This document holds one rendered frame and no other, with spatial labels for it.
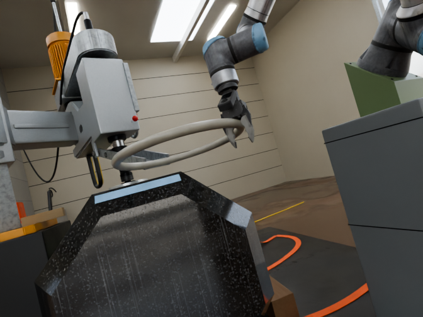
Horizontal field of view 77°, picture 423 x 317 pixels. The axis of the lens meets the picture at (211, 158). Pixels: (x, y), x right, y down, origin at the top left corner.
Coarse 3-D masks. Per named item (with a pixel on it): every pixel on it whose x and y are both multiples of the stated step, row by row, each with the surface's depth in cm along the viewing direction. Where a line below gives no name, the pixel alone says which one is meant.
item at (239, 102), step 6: (228, 84) 89; (234, 84) 90; (222, 90) 90; (228, 90) 91; (240, 102) 88; (234, 108) 88; (240, 108) 88; (222, 114) 90; (228, 114) 89; (234, 114) 88; (240, 114) 89
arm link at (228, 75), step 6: (216, 72) 89; (222, 72) 88; (228, 72) 89; (234, 72) 90; (216, 78) 90; (222, 78) 88; (228, 78) 88; (234, 78) 89; (216, 84) 90; (222, 84) 90; (216, 90) 93
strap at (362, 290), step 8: (296, 240) 238; (296, 248) 218; (288, 256) 207; (360, 288) 138; (352, 296) 133; (360, 296) 132; (336, 304) 130; (344, 304) 128; (320, 312) 128; (328, 312) 126
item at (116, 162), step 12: (216, 120) 79; (228, 120) 82; (168, 132) 74; (180, 132) 74; (192, 132) 75; (240, 132) 98; (132, 144) 77; (144, 144) 75; (156, 144) 75; (216, 144) 115; (120, 156) 80; (180, 156) 119; (192, 156) 120; (120, 168) 94; (132, 168) 104; (144, 168) 111
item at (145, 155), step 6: (102, 150) 157; (108, 150) 149; (144, 150) 136; (102, 156) 159; (108, 156) 149; (132, 156) 121; (138, 156) 143; (144, 156) 138; (150, 156) 132; (156, 156) 127; (162, 156) 121; (168, 156) 119; (126, 162) 129; (132, 162) 122; (150, 168) 114
